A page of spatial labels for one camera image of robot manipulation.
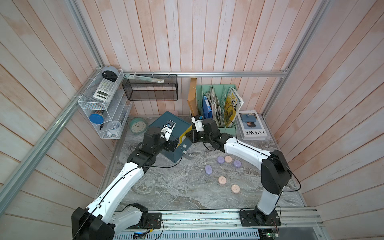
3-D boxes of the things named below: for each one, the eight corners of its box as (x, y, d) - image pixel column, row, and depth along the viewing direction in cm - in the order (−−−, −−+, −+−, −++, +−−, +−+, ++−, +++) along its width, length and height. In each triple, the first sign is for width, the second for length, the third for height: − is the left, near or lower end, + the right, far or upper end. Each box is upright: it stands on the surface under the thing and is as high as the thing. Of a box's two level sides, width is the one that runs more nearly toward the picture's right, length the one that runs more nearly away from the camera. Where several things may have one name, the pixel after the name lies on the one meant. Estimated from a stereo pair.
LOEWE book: (243, 140, 107) (245, 136, 104) (235, 114, 124) (237, 110, 120) (265, 140, 107) (268, 136, 104) (254, 114, 124) (257, 110, 120)
